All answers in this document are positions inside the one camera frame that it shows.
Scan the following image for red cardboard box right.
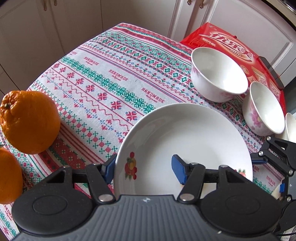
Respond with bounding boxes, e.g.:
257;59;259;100
181;23;287;114

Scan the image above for patterned handmade tablecloth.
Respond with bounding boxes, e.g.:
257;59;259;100
0;22;286;241

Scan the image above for white kitchen cabinets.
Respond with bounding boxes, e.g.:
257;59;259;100
1;1;295;95

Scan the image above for white bowl floral large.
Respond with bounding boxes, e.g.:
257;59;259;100
191;47;248;102

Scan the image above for white plate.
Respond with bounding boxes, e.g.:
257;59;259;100
113;103;253;196

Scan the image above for orange with green leaf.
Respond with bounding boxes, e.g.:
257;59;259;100
0;147;23;204

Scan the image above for white bowl pink flower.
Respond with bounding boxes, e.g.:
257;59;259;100
242;82;285;137

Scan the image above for knobby orange without leaf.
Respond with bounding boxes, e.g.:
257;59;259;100
1;90;61;155

